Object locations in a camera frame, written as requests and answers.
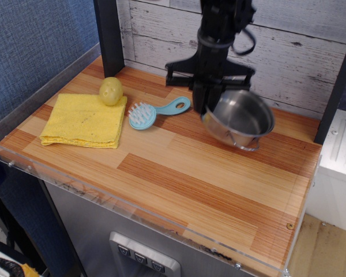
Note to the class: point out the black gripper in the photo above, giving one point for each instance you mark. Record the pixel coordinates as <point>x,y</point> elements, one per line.
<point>208,66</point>

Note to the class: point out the small metal pan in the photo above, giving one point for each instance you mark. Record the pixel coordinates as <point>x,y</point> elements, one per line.
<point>239,119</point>

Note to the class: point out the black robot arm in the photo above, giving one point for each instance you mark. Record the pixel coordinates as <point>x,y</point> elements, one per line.
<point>221,21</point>

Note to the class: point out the light blue scrub brush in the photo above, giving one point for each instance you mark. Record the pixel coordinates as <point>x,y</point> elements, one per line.
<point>142,115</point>

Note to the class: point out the yellow toy potato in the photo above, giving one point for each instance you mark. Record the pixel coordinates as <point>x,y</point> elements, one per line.
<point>111,91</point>

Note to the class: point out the yellow folded cloth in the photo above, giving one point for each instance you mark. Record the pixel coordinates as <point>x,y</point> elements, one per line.
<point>84,120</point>

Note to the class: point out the clear acrylic edge guard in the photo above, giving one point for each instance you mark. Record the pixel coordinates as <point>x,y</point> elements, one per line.
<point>246,207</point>

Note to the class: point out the white side unit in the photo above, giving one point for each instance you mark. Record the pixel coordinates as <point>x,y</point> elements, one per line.
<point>327,197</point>

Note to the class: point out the stainless steel cabinet front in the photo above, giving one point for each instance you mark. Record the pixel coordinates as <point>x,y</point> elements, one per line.
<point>89,221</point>

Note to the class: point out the silver button control panel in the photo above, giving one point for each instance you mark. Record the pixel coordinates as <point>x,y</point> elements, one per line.
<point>124,247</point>

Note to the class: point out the yellow object bottom left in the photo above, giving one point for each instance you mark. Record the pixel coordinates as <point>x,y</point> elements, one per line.
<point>28,271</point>

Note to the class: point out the black right upright post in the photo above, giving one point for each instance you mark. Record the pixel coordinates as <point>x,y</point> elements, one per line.
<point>332,105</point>

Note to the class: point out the black upright post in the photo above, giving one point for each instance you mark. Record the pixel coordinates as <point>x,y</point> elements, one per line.
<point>109,32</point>
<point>332,105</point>

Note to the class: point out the black left upright post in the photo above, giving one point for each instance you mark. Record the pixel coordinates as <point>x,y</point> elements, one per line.
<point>109,32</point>

